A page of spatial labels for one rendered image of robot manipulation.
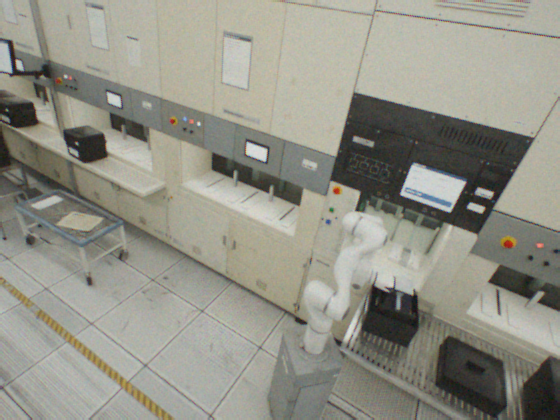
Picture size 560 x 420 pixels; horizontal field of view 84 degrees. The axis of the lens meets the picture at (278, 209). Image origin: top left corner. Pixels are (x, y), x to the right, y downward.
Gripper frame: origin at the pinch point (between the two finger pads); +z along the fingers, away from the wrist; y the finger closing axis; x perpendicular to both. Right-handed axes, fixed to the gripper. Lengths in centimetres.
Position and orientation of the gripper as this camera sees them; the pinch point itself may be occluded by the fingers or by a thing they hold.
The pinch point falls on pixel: (402, 287)
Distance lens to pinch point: 196.0
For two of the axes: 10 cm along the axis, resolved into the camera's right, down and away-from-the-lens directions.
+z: 9.3, 3.0, -2.2
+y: -3.4, 4.6, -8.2
